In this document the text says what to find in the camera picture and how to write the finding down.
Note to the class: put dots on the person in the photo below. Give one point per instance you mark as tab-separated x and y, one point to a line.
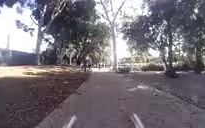
85	63

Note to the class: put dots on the grey paved path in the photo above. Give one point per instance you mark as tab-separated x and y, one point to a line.
106	96

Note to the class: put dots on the group of trees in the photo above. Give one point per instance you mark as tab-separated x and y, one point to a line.
76	33

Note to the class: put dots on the hedge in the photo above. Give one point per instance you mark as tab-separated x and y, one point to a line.
151	67

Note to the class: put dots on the robot's own part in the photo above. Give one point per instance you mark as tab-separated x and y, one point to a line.
137	120
70	122

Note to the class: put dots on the grey fence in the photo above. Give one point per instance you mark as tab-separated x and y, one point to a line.
13	57

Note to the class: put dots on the pole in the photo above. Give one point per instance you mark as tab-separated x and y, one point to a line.
8	41

